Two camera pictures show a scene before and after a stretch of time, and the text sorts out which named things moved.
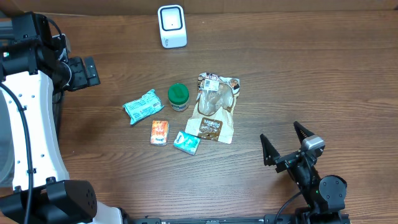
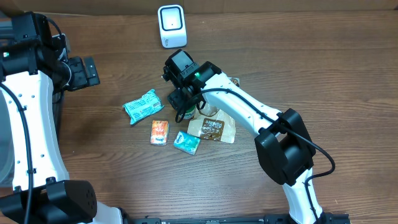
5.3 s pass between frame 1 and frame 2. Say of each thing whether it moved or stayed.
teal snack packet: stayed
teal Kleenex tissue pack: stayed
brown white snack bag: stayed
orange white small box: stayed
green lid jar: moved
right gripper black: moved
